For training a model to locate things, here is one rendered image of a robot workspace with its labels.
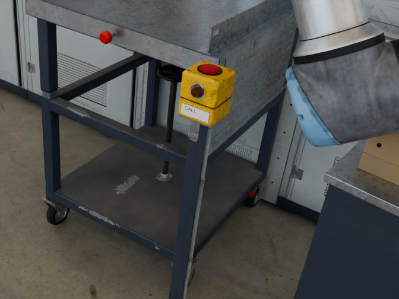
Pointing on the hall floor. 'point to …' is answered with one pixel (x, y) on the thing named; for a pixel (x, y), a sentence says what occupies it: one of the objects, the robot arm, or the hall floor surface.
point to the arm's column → (351, 251)
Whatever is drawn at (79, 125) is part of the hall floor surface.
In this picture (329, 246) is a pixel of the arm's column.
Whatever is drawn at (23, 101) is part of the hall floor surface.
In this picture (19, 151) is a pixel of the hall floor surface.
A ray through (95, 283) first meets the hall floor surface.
